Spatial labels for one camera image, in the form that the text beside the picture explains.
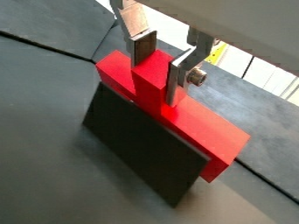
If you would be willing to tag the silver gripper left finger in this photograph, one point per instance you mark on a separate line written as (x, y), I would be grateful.
(139, 36)

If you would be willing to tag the red E-shaped block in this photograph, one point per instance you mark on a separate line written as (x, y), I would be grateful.
(142, 84)

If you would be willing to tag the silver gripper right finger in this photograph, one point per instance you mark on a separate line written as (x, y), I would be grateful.
(185, 67)

